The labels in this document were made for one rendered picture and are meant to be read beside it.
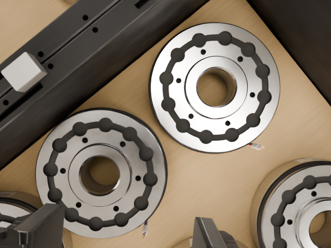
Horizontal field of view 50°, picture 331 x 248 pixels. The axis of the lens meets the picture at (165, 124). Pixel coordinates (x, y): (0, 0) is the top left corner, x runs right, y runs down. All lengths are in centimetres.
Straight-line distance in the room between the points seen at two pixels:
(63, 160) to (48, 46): 10
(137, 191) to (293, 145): 14
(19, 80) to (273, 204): 20
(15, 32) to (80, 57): 13
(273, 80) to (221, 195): 11
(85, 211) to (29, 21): 17
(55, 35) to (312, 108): 22
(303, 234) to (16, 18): 29
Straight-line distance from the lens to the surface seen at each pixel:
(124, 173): 27
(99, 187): 30
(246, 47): 29
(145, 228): 28
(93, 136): 28
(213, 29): 28
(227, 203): 32
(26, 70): 21
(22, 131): 26
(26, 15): 34
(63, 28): 22
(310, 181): 31
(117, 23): 21
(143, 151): 28
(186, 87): 27
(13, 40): 33
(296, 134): 33
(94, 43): 21
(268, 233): 30
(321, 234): 34
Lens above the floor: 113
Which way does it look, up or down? 88 degrees down
